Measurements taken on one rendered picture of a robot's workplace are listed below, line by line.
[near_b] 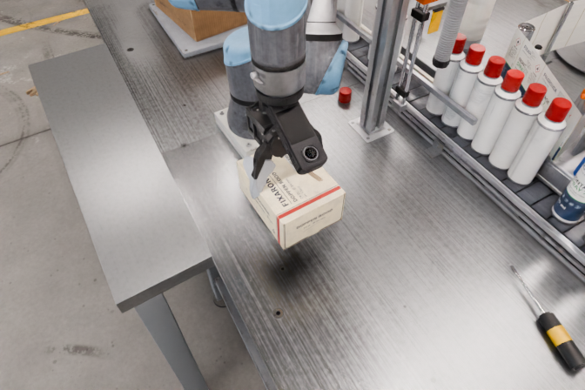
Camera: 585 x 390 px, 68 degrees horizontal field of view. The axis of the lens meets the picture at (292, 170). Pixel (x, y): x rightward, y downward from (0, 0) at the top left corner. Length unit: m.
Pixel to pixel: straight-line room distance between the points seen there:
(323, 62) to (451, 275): 0.49
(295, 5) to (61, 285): 1.66
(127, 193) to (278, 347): 0.49
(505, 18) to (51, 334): 1.92
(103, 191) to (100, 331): 0.88
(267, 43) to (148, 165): 0.60
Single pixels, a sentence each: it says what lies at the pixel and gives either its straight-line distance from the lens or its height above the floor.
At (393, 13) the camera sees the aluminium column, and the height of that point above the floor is 1.16.
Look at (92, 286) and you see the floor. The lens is 1.95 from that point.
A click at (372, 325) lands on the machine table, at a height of 0.83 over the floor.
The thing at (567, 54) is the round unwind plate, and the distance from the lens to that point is 1.50.
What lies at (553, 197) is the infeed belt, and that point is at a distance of 1.05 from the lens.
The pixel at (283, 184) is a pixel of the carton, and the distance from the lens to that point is 0.73.
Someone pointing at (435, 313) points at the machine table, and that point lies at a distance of 0.87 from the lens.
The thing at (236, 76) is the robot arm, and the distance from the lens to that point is 0.96.
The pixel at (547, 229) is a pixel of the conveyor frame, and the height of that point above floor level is 0.87.
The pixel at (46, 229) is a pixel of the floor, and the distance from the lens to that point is 2.21.
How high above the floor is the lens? 1.58
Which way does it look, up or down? 48 degrees down
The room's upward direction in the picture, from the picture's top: straight up
